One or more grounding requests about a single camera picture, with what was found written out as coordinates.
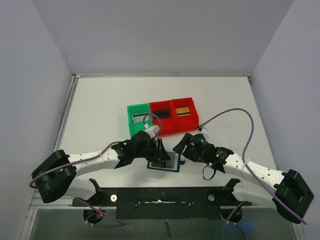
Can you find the middle red plastic bin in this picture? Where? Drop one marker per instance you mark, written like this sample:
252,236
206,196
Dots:
167,123

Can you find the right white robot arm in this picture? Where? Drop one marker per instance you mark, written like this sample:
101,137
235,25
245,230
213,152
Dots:
286,192

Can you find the red plastic bin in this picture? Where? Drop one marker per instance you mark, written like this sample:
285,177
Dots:
167,123
185,123

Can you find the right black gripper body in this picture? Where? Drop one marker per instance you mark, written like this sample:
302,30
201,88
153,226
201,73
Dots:
186,144

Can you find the gold credit card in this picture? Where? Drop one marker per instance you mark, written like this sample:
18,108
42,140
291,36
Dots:
182,111

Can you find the black credit card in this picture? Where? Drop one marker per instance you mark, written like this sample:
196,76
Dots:
162,114

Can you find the silver credit card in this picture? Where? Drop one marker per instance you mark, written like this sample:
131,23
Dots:
138,118

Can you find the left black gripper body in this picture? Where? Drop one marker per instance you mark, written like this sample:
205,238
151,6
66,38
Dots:
157,150

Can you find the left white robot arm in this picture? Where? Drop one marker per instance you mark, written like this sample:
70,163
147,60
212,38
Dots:
58,176

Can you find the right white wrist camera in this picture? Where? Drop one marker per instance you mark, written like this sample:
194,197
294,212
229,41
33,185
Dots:
205,132

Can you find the aluminium frame rail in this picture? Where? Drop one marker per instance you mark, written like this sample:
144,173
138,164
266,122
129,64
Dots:
38,203

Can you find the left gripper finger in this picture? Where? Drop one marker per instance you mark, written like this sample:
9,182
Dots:
161,153
155,159

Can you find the right red plastic bin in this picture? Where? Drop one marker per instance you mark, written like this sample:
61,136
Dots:
185,123

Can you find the green plastic bin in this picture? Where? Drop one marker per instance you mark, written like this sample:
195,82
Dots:
136,109

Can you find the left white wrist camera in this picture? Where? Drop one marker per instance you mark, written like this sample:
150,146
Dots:
152,131

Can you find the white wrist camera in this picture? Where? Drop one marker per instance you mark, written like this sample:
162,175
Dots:
205,132
152,131

